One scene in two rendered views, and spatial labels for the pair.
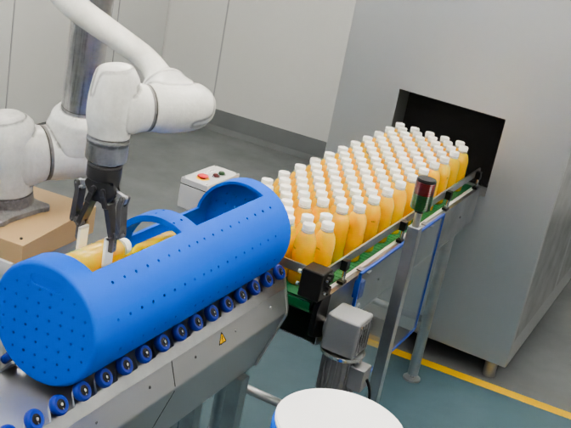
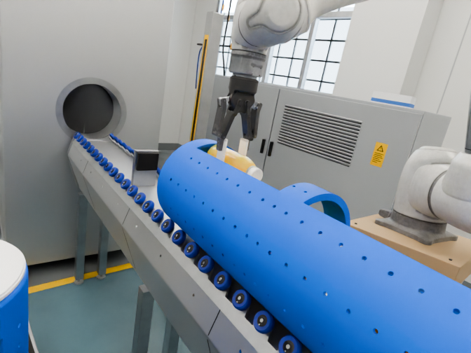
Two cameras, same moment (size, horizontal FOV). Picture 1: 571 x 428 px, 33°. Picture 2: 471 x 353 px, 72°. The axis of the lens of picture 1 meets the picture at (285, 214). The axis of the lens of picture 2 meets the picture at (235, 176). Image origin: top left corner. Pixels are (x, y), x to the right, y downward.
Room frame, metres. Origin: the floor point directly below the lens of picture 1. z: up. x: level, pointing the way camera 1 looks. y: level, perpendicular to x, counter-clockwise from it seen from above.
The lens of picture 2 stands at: (2.34, -0.38, 1.42)
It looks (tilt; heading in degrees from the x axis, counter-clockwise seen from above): 16 degrees down; 116
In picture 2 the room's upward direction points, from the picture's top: 10 degrees clockwise
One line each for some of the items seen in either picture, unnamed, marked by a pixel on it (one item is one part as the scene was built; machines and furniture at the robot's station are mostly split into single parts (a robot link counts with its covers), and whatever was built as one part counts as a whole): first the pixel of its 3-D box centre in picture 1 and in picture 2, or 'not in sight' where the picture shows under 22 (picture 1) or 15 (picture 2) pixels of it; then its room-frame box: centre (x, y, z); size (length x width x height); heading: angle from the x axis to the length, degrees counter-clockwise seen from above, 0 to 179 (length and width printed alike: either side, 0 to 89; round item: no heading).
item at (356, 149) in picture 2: not in sight; (281, 171); (1.47, 2.33, 0.72); 2.15 x 0.54 x 1.45; 160
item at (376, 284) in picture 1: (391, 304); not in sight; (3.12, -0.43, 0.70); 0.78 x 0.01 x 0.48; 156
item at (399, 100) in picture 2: not in sight; (393, 99); (2.20, 2.03, 1.48); 0.24 x 0.12 x 0.08; 168
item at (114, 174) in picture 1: (103, 181); (242, 94); (1.94, 0.40, 1.39); 0.08 x 0.07 x 0.09; 66
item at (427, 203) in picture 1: (421, 200); not in sight; (2.85, -0.41, 1.18); 0.06 x 0.06 x 0.05
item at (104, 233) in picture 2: not in sight; (104, 236); (0.83, 0.98, 0.31); 0.06 x 0.06 x 0.63; 66
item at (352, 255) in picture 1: (415, 213); not in sight; (3.37, -0.47, 0.96); 1.60 x 0.01 x 0.03; 156
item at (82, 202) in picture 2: not in sight; (80, 239); (0.77, 0.85, 0.31); 0.06 x 0.06 x 0.63; 66
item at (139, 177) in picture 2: not in sight; (145, 168); (1.44, 0.63, 1.00); 0.10 x 0.04 x 0.15; 66
